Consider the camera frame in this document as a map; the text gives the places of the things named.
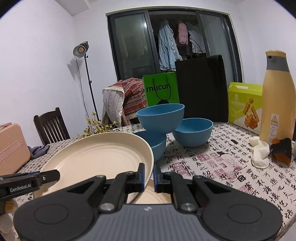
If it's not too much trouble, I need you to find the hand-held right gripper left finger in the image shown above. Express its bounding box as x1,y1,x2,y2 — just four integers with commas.
66,163,146,213

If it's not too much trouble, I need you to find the black orange crumpled wrapper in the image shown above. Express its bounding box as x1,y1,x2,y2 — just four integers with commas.
270,138,293,165

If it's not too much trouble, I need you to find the white hanging garment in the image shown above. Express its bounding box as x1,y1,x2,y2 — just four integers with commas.
186,22,210,55

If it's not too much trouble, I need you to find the studio light on stand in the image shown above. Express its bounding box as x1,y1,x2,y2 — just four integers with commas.
73,41,100,122

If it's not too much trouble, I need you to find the white crumpled tissue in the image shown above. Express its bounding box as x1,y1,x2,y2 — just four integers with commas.
248,136,271,168

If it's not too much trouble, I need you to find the green paper bag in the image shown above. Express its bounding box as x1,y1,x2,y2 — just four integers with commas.
142,72,180,108

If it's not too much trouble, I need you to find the grey purple cloth pouch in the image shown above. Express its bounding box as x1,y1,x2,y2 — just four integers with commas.
28,145,50,160

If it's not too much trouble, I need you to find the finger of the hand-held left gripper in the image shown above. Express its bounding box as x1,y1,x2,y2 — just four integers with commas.
37,170,61,186

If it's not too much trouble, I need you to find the cream plate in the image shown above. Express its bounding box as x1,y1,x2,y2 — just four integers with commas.
34,132,154,204
135,178,173,205

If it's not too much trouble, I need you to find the black paper bag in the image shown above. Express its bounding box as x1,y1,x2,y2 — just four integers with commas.
174,38,229,123

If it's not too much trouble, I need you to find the blue bowl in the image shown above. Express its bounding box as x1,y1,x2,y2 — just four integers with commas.
173,118,213,147
134,131,167,163
136,103,185,134

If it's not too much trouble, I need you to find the light blue hanging shirt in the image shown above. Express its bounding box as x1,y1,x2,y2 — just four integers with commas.
158,20,183,71

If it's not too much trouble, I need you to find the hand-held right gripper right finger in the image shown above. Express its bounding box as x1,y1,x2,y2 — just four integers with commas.
153,166,232,212

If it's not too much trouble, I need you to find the dark wooden chair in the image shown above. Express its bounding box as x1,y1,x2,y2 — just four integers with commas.
34,107,70,145

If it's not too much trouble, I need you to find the pink suitcase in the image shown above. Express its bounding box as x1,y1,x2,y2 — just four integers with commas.
0,123,31,175

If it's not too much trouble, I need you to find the yellow thermos bottle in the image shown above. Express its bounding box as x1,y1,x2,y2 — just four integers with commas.
259,50,296,145

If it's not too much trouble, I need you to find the dark sliding glass door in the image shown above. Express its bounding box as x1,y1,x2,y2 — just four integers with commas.
106,10,243,116

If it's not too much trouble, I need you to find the red patterned blanket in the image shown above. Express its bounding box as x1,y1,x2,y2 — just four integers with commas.
109,77,147,120

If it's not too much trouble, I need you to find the pink hanging garment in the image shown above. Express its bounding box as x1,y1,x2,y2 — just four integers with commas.
178,22,188,45

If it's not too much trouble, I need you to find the white lace-trimmed cloth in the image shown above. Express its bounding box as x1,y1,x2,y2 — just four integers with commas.
102,87,125,126

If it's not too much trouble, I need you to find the yellow flower branch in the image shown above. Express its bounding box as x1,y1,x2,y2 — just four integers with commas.
80,112,123,139

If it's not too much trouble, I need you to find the green snack box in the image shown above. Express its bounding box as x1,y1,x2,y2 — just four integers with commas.
228,82,263,136

